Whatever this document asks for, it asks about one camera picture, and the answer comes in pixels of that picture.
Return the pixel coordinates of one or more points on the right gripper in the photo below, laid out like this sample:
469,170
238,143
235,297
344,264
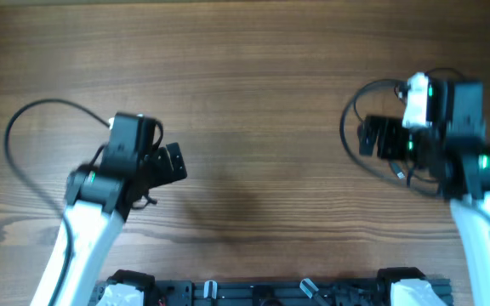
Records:
390,127

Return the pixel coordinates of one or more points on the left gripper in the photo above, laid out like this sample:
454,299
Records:
165,174

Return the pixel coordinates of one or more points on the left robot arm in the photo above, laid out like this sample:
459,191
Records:
98,199

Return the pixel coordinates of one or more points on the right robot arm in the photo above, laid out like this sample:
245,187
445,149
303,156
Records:
442,131

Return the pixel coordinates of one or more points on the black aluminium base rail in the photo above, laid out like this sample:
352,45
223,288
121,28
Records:
353,292

